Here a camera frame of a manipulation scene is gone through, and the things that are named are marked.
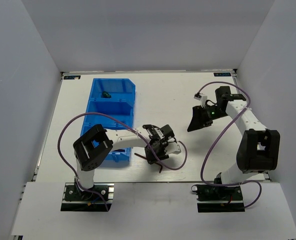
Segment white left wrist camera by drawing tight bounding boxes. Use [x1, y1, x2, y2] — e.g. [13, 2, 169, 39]
[164, 142, 182, 155]

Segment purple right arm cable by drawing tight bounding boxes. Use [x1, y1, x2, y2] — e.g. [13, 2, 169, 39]
[192, 81, 262, 209]

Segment blue far storage bin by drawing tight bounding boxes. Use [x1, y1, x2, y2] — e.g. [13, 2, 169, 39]
[86, 78, 136, 124]

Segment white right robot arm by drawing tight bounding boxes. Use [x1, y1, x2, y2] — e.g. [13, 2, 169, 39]
[187, 86, 281, 200]

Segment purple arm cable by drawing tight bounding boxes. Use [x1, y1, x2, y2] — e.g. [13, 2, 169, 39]
[192, 81, 262, 209]
[57, 111, 188, 212]

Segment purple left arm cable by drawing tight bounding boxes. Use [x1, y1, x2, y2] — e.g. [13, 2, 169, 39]
[57, 111, 188, 212]

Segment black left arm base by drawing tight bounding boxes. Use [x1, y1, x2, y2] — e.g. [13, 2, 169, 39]
[60, 183, 114, 212]

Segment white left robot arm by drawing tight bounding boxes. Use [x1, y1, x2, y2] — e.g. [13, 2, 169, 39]
[73, 124, 181, 200]

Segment long brown hex key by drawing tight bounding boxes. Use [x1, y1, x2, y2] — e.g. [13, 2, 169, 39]
[134, 152, 163, 174]

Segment dark right corner label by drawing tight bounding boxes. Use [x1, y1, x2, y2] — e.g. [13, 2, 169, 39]
[213, 72, 232, 77]

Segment dark corner label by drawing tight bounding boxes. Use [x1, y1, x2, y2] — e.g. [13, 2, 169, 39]
[63, 75, 81, 80]
[213, 72, 232, 77]

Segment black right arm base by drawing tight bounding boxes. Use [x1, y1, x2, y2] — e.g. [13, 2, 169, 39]
[191, 184, 245, 213]

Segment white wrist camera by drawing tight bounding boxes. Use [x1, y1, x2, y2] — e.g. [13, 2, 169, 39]
[193, 92, 208, 107]
[164, 142, 182, 155]

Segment dark left corner label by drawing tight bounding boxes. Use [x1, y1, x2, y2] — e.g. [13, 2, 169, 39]
[63, 75, 81, 80]

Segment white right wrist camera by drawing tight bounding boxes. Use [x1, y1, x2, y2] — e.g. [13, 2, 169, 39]
[193, 92, 208, 107]

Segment blue storage bin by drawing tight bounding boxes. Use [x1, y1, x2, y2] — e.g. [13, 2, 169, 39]
[80, 115, 135, 168]
[86, 78, 136, 124]

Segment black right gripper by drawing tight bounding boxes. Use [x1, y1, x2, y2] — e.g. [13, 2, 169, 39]
[187, 104, 229, 132]

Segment blue near storage bin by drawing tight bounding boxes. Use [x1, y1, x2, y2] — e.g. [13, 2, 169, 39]
[80, 115, 135, 168]

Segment green stubby screwdriver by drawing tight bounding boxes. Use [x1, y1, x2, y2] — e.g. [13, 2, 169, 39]
[101, 91, 112, 99]

